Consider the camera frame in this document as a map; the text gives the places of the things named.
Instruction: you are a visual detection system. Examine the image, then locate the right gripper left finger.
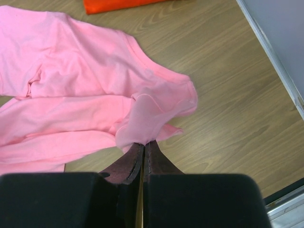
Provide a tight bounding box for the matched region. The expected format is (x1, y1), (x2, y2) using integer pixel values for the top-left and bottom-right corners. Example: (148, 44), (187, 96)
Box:
(99, 143), (144, 184)

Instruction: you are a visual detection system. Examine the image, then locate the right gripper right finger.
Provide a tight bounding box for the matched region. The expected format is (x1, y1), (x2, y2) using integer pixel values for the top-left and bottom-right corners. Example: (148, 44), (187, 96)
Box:
(143, 141), (184, 182)

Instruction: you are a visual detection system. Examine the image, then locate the light pink t shirt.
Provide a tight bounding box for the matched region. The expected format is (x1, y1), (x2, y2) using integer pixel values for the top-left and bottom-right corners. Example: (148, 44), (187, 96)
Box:
(0, 6), (198, 174)

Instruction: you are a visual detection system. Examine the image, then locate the folded orange t shirt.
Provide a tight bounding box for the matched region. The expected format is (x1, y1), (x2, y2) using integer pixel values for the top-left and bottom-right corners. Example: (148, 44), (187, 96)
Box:
(83, 0), (166, 15)

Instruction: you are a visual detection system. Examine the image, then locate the aluminium frame rail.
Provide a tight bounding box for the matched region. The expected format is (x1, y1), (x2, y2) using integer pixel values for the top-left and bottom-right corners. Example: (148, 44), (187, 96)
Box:
(237, 0), (304, 116)

